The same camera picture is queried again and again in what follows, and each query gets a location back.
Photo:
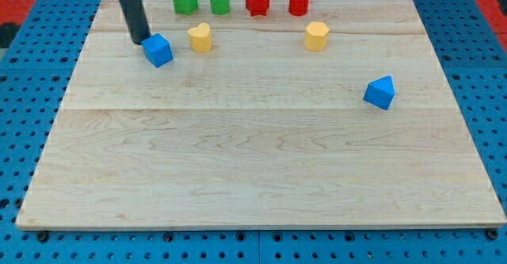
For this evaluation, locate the yellow heart block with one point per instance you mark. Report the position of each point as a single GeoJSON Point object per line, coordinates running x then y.
{"type": "Point", "coordinates": [200, 38]}

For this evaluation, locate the blue cube block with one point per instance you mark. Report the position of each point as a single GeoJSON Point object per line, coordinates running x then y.
{"type": "Point", "coordinates": [157, 50]}

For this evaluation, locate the light wooden board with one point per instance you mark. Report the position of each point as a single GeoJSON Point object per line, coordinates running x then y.
{"type": "Point", "coordinates": [260, 133]}

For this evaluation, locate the yellow hexagon block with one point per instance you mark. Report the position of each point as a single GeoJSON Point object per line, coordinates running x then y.
{"type": "Point", "coordinates": [316, 36]}

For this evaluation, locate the red star block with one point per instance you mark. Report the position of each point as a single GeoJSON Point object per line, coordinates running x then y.
{"type": "Point", "coordinates": [257, 7]}

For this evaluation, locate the green cylinder block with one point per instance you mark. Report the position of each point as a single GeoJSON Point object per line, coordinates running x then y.
{"type": "Point", "coordinates": [220, 7]}

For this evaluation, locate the blue triangular prism block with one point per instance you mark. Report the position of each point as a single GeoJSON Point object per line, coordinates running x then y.
{"type": "Point", "coordinates": [380, 92]}

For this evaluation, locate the red cylinder block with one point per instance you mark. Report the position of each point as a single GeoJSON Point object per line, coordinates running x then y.
{"type": "Point", "coordinates": [298, 7]}

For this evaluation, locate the green star block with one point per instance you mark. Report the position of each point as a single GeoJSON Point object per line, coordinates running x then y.
{"type": "Point", "coordinates": [185, 6]}

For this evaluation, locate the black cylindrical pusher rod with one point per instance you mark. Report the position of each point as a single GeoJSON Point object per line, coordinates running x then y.
{"type": "Point", "coordinates": [136, 20]}

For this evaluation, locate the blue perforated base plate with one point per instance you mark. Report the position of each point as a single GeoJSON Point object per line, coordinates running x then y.
{"type": "Point", "coordinates": [39, 63]}

